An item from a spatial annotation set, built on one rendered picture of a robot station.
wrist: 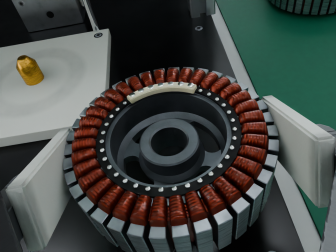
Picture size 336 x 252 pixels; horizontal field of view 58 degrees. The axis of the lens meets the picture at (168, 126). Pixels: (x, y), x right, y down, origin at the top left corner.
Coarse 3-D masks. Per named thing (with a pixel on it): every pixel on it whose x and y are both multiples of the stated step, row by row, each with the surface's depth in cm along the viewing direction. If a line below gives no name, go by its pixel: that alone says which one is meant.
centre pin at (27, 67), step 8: (24, 56) 29; (16, 64) 29; (24, 64) 29; (32, 64) 29; (24, 72) 29; (32, 72) 29; (40, 72) 30; (24, 80) 30; (32, 80) 30; (40, 80) 30
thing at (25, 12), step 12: (12, 0) 37; (24, 0) 37; (36, 0) 37; (48, 0) 37; (60, 0) 37; (72, 0) 37; (24, 12) 38; (36, 12) 38; (48, 12) 38; (60, 12) 38; (72, 12) 39; (84, 12) 41; (24, 24) 39; (36, 24) 39; (48, 24) 39; (60, 24) 40
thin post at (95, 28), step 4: (84, 0) 33; (88, 0) 33; (84, 4) 33; (88, 4) 33; (88, 8) 33; (88, 12) 34; (92, 12) 34; (88, 16) 34; (92, 16) 34; (92, 20) 34; (92, 24) 35; (96, 24) 35; (92, 28) 35; (96, 28) 35
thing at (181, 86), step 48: (144, 96) 18; (192, 96) 18; (240, 96) 16; (96, 144) 16; (144, 144) 16; (192, 144) 16; (240, 144) 15; (96, 192) 14; (144, 192) 14; (192, 192) 13; (240, 192) 13; (144, 240) 13; (192, 240) 15
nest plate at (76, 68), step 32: (96, 32) 35; (0, 64) 34; (64, 64) 32; (96, 64) 31; (0, 96) 30; (32, 96) 29; (64, 96) 29; (96, 96) 28; (0, 128) 27; (32, 128) 26; (64, 128) 26
